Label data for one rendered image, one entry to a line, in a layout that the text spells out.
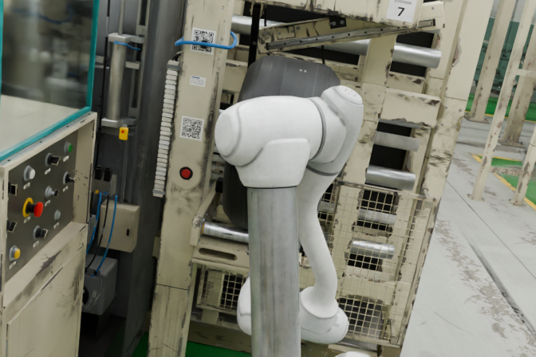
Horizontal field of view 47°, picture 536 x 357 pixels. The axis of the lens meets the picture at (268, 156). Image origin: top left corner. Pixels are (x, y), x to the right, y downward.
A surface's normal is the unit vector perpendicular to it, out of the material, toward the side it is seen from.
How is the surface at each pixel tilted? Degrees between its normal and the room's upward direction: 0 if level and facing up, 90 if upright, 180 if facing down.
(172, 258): 90
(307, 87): 34
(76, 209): 90
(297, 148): 78
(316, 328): 98
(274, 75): 28
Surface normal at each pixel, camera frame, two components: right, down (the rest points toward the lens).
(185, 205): -0.11, 0.29
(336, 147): 0.58, 0.59
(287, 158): 0.49, 0.11
